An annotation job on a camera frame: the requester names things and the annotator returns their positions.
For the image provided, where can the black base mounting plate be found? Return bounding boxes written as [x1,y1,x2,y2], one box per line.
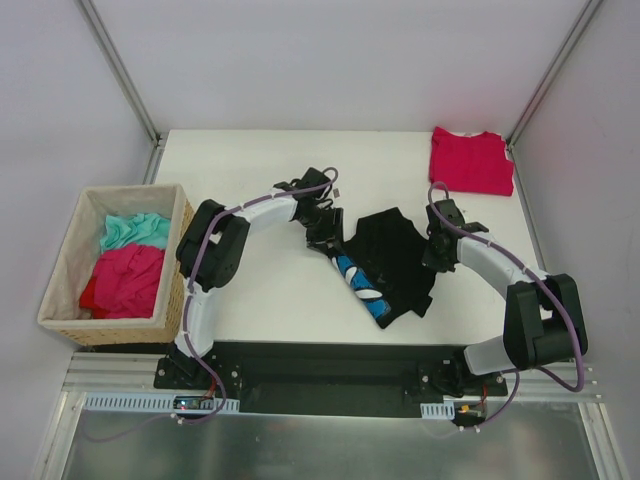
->
[154,341,507,418]

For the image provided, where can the wicker laundry basket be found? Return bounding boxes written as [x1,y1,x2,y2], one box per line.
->
[37,184,194,346]

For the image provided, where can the right aluminium frame post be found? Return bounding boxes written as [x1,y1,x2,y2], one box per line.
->
[506,0,606,152]

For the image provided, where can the red t-shirt in basket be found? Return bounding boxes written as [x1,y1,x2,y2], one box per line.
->
[79,243,165,319]

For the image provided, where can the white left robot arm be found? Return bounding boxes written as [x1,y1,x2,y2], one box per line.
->
[175,167,343,389]

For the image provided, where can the red t-shirt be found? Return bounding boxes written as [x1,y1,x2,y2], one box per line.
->
[429,127,514,197]
[79,243,165,319]

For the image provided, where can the left white cable duct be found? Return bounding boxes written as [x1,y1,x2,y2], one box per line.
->
[84,392,240,415]

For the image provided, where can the aluminium front rail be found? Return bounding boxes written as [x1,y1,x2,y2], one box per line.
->
[62,352,606,403]

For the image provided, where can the right white cable duct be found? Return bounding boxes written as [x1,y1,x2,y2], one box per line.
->
[419,401,485,420]

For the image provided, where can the black flower print t-shirt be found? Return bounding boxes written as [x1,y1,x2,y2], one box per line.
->
[328,207,437,329]

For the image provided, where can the teal t-shirt in basket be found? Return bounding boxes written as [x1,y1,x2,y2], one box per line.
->
[100,213,171,253]

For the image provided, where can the left aluminium frame post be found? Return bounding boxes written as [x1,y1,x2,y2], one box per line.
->
[75,0,164,147]

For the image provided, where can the aluminium frame post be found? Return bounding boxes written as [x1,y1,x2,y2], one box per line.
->
[75,0,164,147]
[506,0,606,152]

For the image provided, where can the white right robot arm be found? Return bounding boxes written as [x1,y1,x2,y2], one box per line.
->
[423,199,588,395]

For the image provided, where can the white cable duct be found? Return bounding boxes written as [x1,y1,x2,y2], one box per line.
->
[84,392,240,415]
[419,401,485,420]

